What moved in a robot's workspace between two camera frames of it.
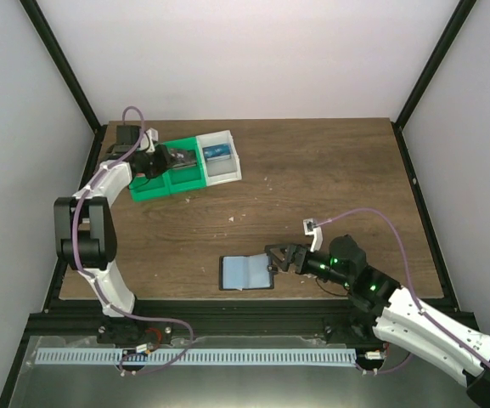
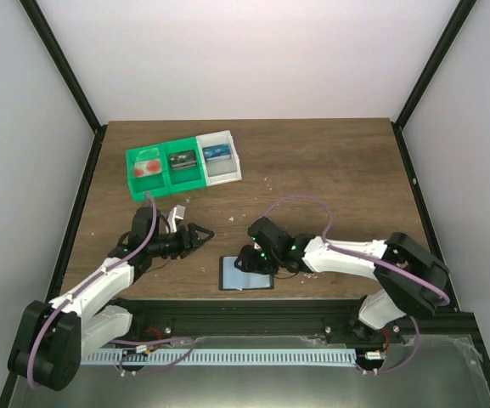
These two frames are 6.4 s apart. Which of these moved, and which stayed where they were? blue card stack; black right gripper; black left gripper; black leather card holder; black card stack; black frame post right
Moved: black left gripper; black right gripper
Stayed: blue card stack; black card stack; black frame post right; black leather card holder
